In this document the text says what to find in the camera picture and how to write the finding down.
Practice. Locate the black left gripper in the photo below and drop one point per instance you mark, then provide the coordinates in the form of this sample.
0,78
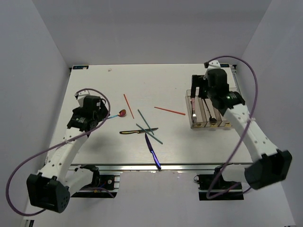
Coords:
103,111

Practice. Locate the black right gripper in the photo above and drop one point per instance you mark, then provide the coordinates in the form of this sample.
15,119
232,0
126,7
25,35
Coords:
197,81

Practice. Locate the rainbow spoon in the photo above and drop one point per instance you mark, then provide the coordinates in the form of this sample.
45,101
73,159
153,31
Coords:
122,113

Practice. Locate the orange chopstick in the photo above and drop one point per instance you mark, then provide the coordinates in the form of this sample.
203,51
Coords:
171,111
127,102

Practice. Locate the pink handled fork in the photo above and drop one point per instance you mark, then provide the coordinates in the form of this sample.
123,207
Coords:
192,100

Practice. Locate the black spoon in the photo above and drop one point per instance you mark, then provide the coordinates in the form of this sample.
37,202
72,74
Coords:
212,120

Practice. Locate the teal chopstick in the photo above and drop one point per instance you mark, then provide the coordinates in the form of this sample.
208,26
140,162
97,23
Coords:
149,133
145,121

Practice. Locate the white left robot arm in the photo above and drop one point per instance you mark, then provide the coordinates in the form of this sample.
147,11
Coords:
51,188

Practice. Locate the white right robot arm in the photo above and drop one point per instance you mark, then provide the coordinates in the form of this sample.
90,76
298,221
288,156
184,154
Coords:
270,164

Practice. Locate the clear plastic bin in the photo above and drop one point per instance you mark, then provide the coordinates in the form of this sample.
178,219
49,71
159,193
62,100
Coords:
223,122
201,121
206,113

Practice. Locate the black knife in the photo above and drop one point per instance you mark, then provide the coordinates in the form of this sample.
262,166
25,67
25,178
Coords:
138,131

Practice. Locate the blue iridescent knife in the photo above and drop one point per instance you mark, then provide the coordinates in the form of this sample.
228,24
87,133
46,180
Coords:
152,152

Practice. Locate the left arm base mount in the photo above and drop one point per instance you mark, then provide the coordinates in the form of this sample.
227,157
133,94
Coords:
106,187

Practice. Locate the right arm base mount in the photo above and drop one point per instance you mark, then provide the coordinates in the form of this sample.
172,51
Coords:
204,182

